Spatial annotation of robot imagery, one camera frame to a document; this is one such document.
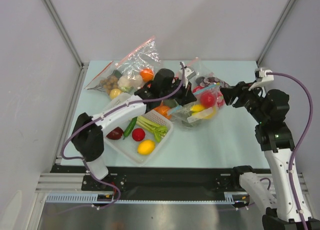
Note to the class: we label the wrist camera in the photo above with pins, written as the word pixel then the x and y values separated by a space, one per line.
pixel 263 76
pixel 186 72

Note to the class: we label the white fake cauliflower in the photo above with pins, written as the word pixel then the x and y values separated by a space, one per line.
pixel 126 82

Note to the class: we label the blue zip clear bag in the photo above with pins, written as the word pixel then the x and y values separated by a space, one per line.
pixel 180 112

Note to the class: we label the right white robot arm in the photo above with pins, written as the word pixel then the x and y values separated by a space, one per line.
pixel 287 209

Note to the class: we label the white slotted cable duct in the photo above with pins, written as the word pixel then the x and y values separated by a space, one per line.
pixel 218 198

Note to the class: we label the dark red fake apple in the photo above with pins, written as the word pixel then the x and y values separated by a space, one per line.
pixel 115 134

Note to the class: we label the yellow fake egg fruit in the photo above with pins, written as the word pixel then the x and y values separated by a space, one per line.
pixel 114 93

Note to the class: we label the red zip bag with oranges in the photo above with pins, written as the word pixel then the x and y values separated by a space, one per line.
pixel 164 85

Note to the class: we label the white plastic basket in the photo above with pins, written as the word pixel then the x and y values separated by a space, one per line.
pixel 128 147

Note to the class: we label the orange fake tangerine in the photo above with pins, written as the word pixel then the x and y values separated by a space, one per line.
pixel 163 110

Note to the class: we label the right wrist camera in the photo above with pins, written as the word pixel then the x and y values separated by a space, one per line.
pixel 263 76

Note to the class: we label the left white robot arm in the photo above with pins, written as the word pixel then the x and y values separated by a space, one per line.
pixel 89 131

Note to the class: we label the red fake tomato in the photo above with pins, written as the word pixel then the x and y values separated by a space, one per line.
pixel 138 134

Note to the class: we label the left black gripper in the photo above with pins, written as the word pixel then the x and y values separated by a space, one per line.
pixel 187 96

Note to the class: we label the yellow fake lemon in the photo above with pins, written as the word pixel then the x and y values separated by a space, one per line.
pixel 146 147

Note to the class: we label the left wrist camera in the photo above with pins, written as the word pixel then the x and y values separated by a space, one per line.
pixel 186 72

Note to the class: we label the green fake chili pepper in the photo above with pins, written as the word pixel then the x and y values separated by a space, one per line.
pixel 130 127

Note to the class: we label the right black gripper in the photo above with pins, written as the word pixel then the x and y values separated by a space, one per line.
pixel 236 95

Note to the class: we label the large crinkled red zip bag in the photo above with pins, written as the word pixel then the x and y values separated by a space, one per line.
pixel 144 56

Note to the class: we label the orange fake orange in bag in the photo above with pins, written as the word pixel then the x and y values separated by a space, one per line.
pixel 147 74

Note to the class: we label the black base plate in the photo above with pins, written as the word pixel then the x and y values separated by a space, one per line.
pixel 154 180

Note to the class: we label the red spotted fake strawberry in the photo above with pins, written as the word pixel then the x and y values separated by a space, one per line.
pixel 197 90

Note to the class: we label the small bag with brown grapes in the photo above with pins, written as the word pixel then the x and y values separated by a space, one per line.
pixel 106 80

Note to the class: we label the red zip bag with strawberries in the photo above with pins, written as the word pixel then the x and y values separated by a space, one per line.
pixel 205 78

